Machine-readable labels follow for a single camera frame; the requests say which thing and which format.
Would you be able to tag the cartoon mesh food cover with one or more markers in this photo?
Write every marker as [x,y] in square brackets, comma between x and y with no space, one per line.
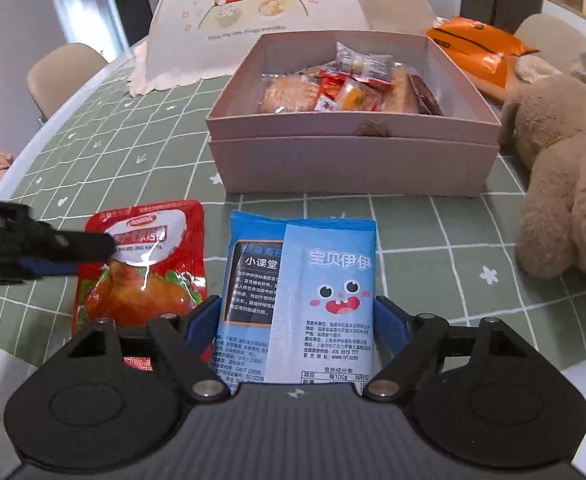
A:
[194,39]

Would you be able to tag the long bread stick packet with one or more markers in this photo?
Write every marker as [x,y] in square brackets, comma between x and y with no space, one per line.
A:
[401,99]

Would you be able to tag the beige chair right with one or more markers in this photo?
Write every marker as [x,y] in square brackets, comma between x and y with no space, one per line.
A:
[556,41]

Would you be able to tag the round bread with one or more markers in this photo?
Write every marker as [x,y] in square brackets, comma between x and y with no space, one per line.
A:
[289,94]

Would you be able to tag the pink gift box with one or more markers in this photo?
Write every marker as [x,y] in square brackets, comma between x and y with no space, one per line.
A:
[352,152]

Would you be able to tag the red chicken leg packet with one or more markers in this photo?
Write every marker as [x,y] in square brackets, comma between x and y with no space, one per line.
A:
[157,267]

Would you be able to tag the small yellow clear candy packet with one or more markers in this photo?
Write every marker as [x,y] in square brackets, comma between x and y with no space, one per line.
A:
[370,67]

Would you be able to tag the beige chair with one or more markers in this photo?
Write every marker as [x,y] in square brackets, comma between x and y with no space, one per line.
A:
[556,41]
[59,74]

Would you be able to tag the red spicy strip packet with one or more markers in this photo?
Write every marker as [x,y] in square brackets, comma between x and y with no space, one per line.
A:
[334,92]

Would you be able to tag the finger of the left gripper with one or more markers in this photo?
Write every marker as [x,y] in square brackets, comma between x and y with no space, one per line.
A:
[38,268]

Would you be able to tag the orange snack bag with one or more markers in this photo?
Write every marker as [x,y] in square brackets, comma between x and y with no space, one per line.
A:
[486,55]

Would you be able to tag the blue seaweed snack packet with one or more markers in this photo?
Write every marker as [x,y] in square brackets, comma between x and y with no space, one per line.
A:
[297,305]

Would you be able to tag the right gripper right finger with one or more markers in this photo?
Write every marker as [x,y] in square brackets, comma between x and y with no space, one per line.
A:
[413,341]

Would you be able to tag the green grid tablecloth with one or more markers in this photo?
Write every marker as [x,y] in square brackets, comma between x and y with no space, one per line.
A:
[451,256]

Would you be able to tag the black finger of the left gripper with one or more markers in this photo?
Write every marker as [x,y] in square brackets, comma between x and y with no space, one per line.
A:
[71,246]

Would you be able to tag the brown teddy bear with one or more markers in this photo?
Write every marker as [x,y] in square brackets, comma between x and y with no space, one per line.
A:
[545,121]

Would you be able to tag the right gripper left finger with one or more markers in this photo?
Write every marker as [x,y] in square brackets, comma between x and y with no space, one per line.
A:
[179,344]

